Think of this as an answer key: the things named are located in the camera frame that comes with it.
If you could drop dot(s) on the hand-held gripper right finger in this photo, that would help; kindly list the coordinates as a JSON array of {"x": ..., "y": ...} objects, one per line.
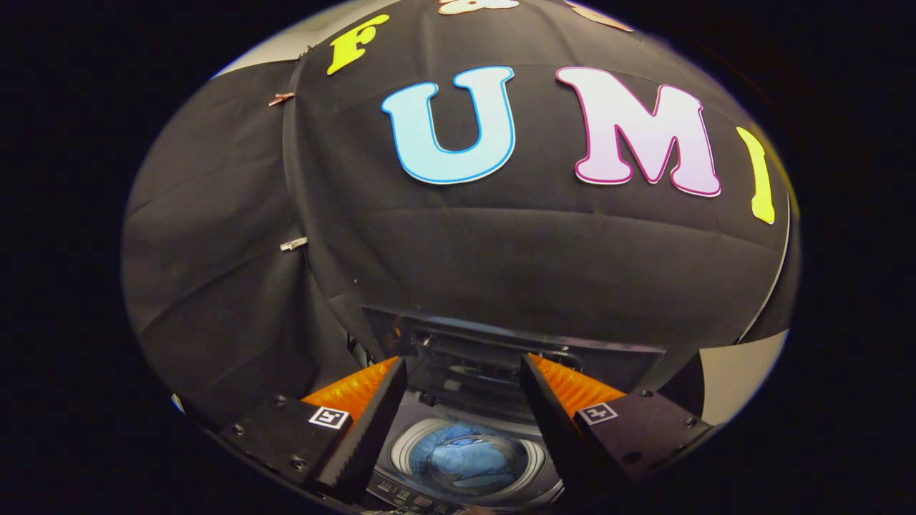
[{"x": 554, "y": 429}]

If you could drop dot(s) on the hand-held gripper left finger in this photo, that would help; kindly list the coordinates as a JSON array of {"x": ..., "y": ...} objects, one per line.
[{"x": 372, "y": 429}]

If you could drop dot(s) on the light blue shirt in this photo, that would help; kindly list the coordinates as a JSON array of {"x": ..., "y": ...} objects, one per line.
[{"x": 465, "y": 458}]

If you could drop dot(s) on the grey washing machine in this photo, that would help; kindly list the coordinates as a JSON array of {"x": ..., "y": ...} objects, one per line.
[{"x": 465, "y": 357}]

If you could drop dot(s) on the black backdrop cloth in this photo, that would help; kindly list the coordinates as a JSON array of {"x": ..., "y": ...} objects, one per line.
[{"x": 501, "y": 250}]

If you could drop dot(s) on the grey table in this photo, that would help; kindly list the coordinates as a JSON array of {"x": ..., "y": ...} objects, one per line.
[{"x": 737, "y": 379}]

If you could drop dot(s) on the silver clip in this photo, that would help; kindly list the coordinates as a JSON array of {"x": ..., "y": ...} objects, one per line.
[{"x": 293, "y": 244}]

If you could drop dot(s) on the thin white pole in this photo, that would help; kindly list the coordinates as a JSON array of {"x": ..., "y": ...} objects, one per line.
[{"x": 776, "y": 286}]

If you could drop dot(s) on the copper clip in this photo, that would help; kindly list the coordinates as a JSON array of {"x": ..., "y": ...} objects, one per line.
[{"x": 281, "y": 99}]

